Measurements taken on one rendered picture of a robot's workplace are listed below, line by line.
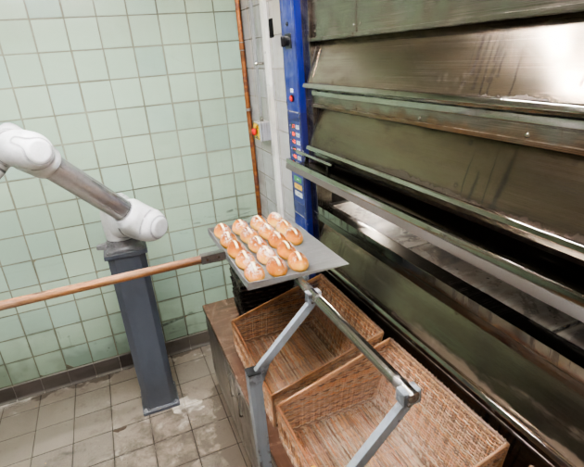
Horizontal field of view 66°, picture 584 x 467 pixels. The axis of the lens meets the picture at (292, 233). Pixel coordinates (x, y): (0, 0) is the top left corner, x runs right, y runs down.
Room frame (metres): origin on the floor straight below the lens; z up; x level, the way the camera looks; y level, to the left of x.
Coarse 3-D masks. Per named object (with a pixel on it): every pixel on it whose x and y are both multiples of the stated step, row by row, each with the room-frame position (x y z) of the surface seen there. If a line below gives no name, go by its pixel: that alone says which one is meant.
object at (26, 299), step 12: (168, 264) 1.41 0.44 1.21; (180, 264) 1.41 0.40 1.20; (192, 264) 1.43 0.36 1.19; (108, 276) 1.34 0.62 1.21; (120, 276) 1.34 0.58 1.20; (132, 276) 1.35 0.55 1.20; (144, 276) 1.37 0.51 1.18; (60, 288) 1.28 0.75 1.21; (72, 288) 1.29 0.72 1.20; (84, 288) 1.30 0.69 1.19; (12, 300) 1.23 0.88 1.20; (24, 300) 1.24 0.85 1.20; (36, 300) 1.25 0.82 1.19
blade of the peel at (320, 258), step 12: (300, 228) 1.72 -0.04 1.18; (216, 240) 1.60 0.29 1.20; (240, 240) 1.64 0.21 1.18; (312, 240) 1.58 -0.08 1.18; (252, 252) 1.51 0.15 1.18; (276, 252) 1.50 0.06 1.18; (312, 252) 1.47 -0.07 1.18; (324, 252) 1.47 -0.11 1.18; (312, 264) 1.38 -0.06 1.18; (324, 264) 1.37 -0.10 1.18; (336, 264) 1.36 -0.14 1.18; (240, 276) 1.31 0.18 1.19; (288, 276) 1.28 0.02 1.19; (300, 276) 1.30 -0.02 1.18; (252, 288) 1.24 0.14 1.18
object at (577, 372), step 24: (336, 216) 1.82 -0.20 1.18; (384, 240) 1.53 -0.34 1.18; (408, 264) 1.34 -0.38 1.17; (432, 264) 1.30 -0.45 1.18; (456, 288) 1.14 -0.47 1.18; (480, 312) 1.04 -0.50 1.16; (504, 312) 1.00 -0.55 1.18; (528, 336) 0.90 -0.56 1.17; (552, 336) 0.88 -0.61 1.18; (552, 360) 0.83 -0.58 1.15; (576, 360) 0.79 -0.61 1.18
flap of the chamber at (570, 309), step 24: (288, 168) 1.90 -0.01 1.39; (312, 168) 1.83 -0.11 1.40; (336, 168) 1.86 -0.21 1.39; (336, 192) 1.49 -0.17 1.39; (384, 192) 1.46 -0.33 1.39; (384, 216) 1.22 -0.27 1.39; (432, 216) 1.19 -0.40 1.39; (456, 216) 1.20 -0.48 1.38; (432, 240) 1.02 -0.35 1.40; (480, 240) 1.00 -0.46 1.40; (504, 240) 1.00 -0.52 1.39; (480, 264) 0.87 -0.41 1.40; (528, 264) 0.85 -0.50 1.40; (552, 264) 0.86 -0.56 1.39; (576, 264) 0.86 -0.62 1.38; (528, 288) 0.76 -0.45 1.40; (576, 288) 0.74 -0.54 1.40; (576, 312) 0.66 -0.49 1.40
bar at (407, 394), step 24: (312, 288) 1.22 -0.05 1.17; (336, 312) 1.07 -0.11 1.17; (288, 336) 1.16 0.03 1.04; (360, 336) 0.95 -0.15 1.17; (264, 360) 1.13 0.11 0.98; (384, 360) 0.85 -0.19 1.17; (408, 384) 0.77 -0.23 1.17; (264, 408) 1.11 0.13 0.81; (408, 408) 0.75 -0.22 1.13; (264, 432) 1.11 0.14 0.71; (384, 432) 0.72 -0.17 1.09; (264, 456) 1.11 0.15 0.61; (360, 456) 0.71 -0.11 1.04
